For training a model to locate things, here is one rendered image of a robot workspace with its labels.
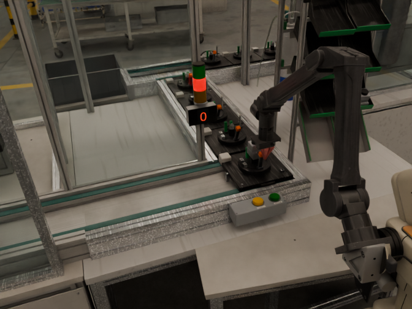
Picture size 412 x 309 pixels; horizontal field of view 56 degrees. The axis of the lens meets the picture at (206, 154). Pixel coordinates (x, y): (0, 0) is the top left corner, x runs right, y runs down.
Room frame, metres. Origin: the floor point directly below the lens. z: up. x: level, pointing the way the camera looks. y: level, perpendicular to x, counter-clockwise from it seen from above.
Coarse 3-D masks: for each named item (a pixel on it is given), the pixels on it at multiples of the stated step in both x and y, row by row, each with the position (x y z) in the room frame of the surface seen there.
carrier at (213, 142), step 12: (240, 120) 1.64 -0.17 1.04; (204, 132) 1.64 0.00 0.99; (216, 132) 1.66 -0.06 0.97; (228, 132) 1.62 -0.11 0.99; (240, 132) 1.61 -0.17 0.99; (252, 132) 1.64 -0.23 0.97; (216, 144) 1.55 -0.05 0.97; (228, 144) 1.53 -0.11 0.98; (240, 144) 1.54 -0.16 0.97; (216, 156) 1.45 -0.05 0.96
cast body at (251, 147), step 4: (248, 144) 1.36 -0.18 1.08; (252, 144) 1.34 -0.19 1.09; (248, 148) 1.36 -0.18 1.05; (252, 148) 1.33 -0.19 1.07; (256, 148) 1.33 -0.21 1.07; (248, 152) 1.36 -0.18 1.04; (252, 152) 1.33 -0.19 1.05; (256, 152) 1.33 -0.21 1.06; (252, 156) 1.32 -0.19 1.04; (256, 156) 1.32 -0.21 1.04
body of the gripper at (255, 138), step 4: (260, 128) 1.26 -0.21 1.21; (264, 128) 1.25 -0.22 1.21; (272, 128) 1.25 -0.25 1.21; (260, 132) 1.26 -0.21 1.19; (264, 132) 1.25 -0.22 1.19; (268, 132) 1.24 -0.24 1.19; (272, 132) 1.25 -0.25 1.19; (252, 136) 1.29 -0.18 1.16; (256, 136) 1.28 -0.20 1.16; (260, 136) 1.26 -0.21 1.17; (264, 136) 1.25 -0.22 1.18; (268, 136) 1.24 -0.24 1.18; (272, 136) 1.25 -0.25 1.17; (276, 136) 1.28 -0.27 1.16; (252, 140) 1.27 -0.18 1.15; (256, 140) 1.25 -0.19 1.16; (260, 140) 1.25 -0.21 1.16; (264, 140) 1.25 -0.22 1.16; (268, 140) 1.24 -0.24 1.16; (272, 140) 1.25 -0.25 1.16; (276, 140) 1.25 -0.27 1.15; (280, 140) 1.26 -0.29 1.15; (256, 144) 1.23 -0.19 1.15; (260, 144) 1.23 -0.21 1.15
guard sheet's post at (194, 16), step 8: (192, 0) 1.43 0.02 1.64; (192, 8) 1.42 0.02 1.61; (192, 16) 1.42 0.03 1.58; (192, 24) 1.42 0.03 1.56; (192, 32) 1.42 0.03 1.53; (192, 40) 1.42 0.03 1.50; (192, 48) 1.43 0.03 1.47; (192, 56) 1.43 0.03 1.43; (200, 128) 1.44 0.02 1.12; (200, 136) 1.44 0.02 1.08; (200, 144) 1.43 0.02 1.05; (200, 152) 1.43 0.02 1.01; (200, 160) 1.42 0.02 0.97
